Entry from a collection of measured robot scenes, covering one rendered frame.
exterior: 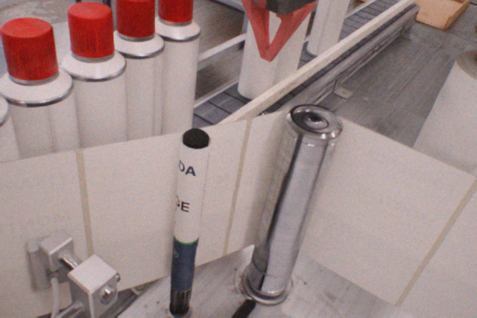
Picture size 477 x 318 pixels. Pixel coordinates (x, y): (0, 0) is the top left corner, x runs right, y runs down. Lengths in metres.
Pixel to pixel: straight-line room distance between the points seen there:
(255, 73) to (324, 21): 0.21
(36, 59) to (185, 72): 0.17
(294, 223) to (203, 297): 0.12
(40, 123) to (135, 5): 0.12
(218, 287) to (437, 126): 0.26
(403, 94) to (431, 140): 0.42
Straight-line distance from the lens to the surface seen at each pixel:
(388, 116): 0.70
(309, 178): 0.30
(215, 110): 0.61
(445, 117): 0.47
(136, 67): 0.40
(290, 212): 0.32
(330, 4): 0.78
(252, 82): 0.63
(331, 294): 0.43
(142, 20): 0.39
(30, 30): 0.33
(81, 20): 0.35
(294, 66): 0.67
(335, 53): 0.78
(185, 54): 0.44
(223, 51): 0.60
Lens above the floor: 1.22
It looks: 37 degrees down
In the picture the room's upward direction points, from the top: 10 degrees clockwise
